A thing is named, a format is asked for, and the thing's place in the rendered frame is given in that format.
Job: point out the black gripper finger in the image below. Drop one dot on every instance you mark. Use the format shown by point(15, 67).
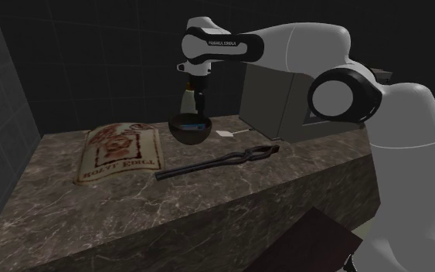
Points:
point(201, 102)

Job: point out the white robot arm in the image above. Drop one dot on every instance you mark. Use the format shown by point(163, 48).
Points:
point(401, 158)

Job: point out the small white spatula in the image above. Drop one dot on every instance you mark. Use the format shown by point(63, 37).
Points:
point(224, 133)

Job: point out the grey box appliance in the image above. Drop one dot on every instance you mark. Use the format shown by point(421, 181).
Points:
point(273, 101)

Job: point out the pale bottle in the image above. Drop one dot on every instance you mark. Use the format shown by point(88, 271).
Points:
point(187, 103)

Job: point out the beige printed sack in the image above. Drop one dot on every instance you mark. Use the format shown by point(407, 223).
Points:
point(121, 154)

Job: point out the black tongs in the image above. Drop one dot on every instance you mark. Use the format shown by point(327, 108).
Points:
point(217, 162)

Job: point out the blue flat object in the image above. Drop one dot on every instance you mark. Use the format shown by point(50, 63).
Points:
point(194, 127)

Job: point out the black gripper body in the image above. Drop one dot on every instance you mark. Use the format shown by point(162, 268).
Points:
point(198, 82)

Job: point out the dark brown bowl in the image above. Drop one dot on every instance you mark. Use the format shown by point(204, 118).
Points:
point(189, 136)

